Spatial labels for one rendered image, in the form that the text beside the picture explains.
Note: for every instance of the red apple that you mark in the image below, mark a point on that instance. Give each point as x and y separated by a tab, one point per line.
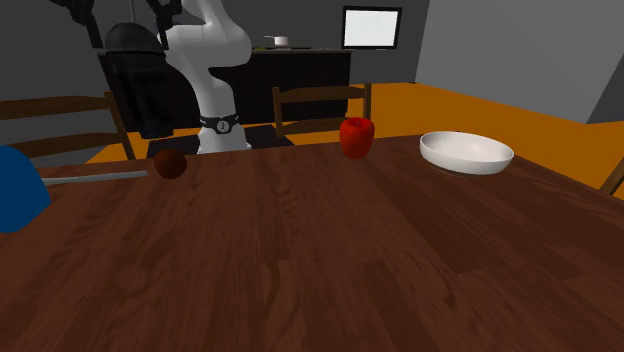
357	137

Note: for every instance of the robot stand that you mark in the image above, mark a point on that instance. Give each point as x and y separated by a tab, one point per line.
168	144

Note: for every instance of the brown wooden chair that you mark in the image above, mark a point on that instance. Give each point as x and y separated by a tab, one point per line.
58	104
317	93
614	180

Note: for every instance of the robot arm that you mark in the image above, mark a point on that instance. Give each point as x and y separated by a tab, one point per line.
219	48

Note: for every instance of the dark sideboard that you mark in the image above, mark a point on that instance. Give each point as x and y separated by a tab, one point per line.
292	83

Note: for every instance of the dark brown ball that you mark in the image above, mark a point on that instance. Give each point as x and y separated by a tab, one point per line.
170	164

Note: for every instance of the black dome-topped bin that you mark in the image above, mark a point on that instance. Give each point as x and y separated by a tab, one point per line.
139	83

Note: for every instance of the grey long flat bar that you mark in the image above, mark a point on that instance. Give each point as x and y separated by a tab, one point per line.
97	177

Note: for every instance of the blue rounded object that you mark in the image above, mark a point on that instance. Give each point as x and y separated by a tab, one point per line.
19	190

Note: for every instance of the white bowl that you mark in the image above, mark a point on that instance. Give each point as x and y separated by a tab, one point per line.
463	153

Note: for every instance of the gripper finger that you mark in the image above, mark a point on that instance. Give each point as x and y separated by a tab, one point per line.
164	29
88	24

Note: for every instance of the brown wooden table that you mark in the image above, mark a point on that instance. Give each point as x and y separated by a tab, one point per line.
312	268

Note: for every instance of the black framed white picture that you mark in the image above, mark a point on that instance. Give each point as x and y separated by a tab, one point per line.
371	27

